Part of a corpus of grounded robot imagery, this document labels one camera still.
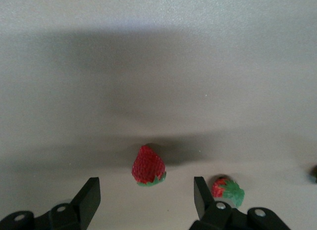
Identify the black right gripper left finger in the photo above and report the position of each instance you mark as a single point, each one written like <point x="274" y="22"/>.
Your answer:
<point x="84" y="202"/>

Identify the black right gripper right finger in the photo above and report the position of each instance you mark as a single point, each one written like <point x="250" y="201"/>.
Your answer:
<point x="205" y="210"/>

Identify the red toy strawberry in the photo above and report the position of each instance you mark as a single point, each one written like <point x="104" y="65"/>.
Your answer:
<point x="148" y="165"/>
<point x="314" y="174"/>
<point x="223" y="188"/>

